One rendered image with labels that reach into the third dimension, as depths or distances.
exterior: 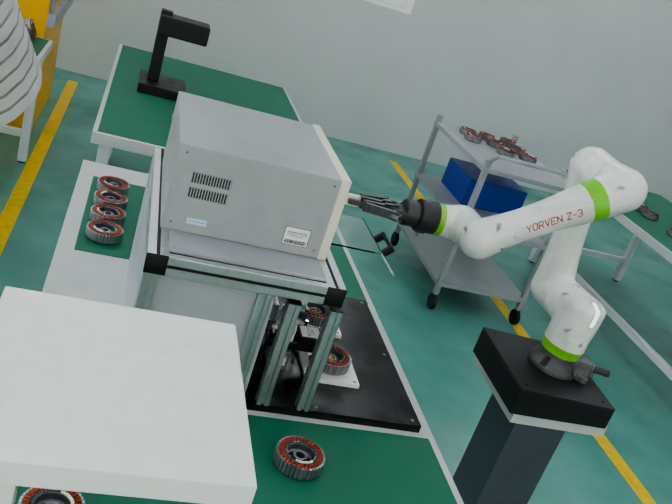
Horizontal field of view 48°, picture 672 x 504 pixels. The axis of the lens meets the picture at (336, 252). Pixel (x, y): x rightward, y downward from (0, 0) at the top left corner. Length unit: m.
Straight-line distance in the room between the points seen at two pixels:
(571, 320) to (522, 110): 5.78
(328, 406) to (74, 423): 1.03
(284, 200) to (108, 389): 0.81
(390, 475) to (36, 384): 1.00
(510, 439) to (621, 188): 0.83
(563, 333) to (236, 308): 1.06
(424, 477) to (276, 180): 0.77
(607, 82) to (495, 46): 1.30
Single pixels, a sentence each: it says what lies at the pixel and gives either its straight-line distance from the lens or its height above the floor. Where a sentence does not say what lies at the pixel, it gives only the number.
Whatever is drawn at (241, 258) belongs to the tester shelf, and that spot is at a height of 1.11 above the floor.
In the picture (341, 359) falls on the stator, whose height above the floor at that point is 0.80.
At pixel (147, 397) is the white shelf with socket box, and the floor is 1.20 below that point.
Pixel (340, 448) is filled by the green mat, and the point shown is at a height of 0.75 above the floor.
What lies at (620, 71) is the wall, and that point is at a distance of 8.36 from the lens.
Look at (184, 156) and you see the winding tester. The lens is 1.67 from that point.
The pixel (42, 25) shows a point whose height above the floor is 0.72.
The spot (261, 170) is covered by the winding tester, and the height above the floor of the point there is 1.30.
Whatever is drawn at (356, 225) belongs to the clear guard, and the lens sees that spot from 2.23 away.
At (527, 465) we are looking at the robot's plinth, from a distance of 2.55.
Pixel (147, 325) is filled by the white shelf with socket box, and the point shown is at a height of 1.21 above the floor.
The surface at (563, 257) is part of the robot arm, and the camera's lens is 2.41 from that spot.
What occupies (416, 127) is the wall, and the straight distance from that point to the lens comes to 7.64.
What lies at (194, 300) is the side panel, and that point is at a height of 1.02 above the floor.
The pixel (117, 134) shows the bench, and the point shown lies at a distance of 3.43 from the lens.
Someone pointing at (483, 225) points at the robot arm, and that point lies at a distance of 2.04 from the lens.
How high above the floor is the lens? 1.82
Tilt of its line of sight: 22 degrees down
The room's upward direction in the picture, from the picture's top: 19 degrees clockwise
